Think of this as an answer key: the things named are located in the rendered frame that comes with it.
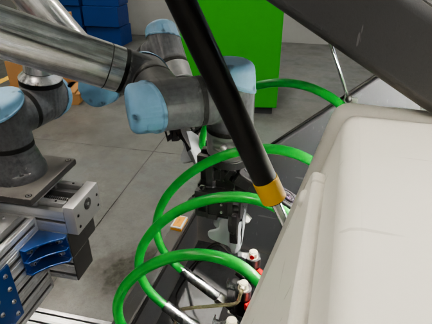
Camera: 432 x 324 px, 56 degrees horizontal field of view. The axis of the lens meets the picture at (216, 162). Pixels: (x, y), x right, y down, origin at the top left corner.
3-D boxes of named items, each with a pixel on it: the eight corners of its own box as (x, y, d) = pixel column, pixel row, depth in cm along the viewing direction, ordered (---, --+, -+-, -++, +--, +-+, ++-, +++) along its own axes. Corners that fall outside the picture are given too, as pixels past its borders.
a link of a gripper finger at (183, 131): (198, 152, 86) (190, 115, 89) (203, 149, 85) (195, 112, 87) (180, 152, 83) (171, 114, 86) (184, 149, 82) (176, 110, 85)
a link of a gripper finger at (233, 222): (232, 231, 75) (233, 192, 71) (242, 233, 75) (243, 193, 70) (225, 247, 71) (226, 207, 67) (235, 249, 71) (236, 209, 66)
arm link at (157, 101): (123, 116, 66) (189, 107, 69) (135, 146, 57) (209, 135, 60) (117, 68, 62) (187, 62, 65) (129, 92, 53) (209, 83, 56)
